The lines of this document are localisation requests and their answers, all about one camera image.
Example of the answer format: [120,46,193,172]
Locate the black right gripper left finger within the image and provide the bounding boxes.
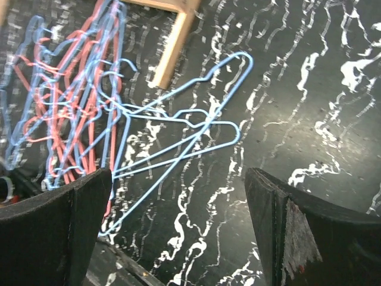
[1,169,112,285]

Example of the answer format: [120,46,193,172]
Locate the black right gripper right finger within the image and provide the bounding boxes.
[245,167,380,285]

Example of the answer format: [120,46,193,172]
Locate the tangled blue wire hangers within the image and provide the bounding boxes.
[0,0,138,191]

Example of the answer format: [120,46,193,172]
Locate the blue wire hanger flat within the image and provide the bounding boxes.
[112,104,241,179]

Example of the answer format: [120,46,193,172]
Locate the blue wire hanger long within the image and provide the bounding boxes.
[98,51,254,237]

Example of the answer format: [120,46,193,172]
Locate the tangled pink wire hangers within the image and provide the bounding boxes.
[13,0,123,218]

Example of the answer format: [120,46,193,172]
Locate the wooden clothes rack frame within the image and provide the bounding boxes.
[0,0,203,90]

